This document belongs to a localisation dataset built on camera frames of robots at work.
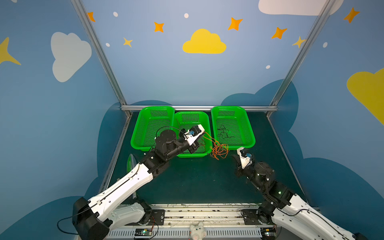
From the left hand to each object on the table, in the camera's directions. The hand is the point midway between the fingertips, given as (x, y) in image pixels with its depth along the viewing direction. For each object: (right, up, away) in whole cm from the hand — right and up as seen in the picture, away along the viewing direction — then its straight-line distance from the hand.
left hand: (202, 128), depth 65 cm
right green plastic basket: (+25, +1, +50) cm, 56 cm away
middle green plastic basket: (-8, +6, +42) cm, 44 cm away
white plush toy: (-2, -48, +2) cm, 48 cm away
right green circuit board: (+33, -51, +7) cm, 61 cm away
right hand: (+18, -13, +10) cm, 24 cm away
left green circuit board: (-29, -51, +6) cm, 59 cm away
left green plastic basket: (-37, +6, +50) cm, 62 cm away
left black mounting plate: (-22, -46, +10) cm, 52 cm away
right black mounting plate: (+25, -46, +9) cm, 53 cm away
